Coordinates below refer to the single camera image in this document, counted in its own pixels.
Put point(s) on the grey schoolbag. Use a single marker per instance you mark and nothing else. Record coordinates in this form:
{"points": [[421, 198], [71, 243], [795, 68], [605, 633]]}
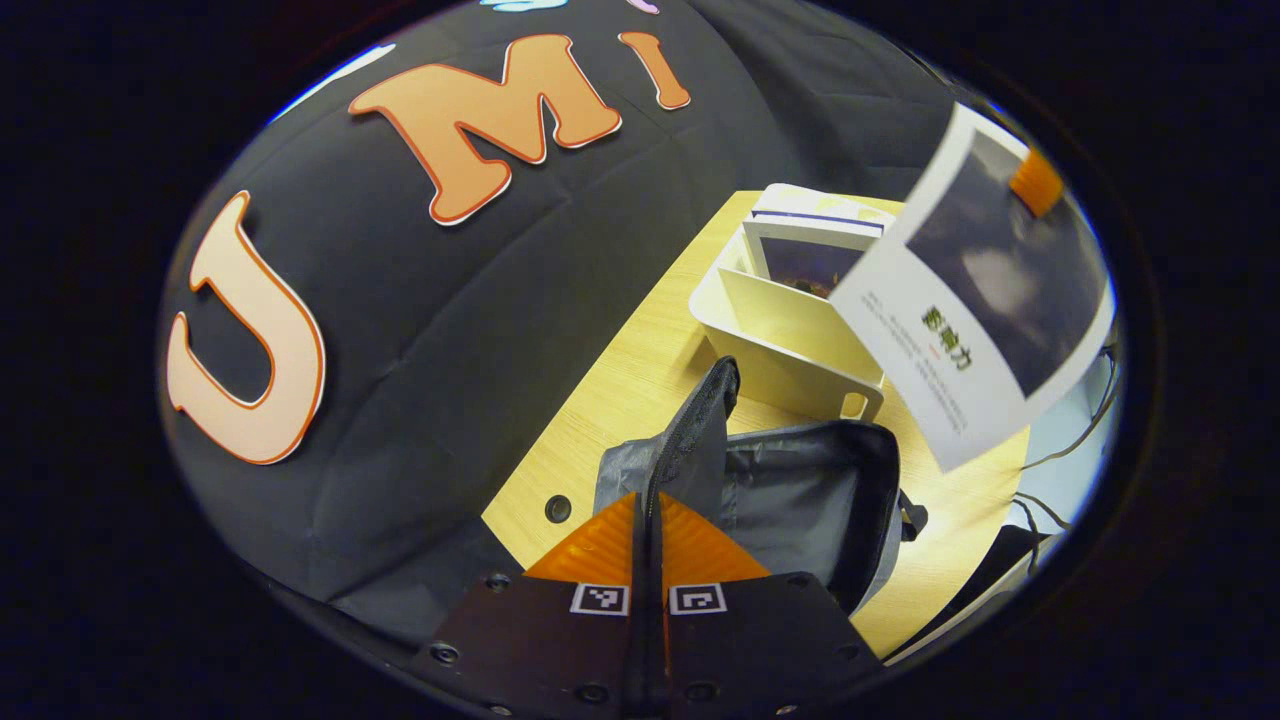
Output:
{"points": [[800, 500]]}

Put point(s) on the blue cover book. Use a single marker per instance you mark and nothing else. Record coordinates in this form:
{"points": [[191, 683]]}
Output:
{"points": [[810, 260]]}

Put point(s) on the grey cover book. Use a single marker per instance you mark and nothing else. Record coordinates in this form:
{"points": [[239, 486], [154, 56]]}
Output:
{"points": [[990, 290]]}

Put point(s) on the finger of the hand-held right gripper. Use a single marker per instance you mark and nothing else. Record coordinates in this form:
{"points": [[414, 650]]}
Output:
{"points": [[1037, 183]]}

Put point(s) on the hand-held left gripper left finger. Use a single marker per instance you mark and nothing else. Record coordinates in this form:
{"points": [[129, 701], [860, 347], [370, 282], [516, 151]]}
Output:
{"points": [[540, 640]]}

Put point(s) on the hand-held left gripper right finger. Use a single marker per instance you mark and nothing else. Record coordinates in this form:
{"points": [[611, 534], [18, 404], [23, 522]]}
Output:
{"points": [[760, 640]]}

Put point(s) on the white bookshelf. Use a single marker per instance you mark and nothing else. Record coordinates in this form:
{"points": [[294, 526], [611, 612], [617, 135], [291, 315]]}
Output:
{"points": [[790, 350]]}

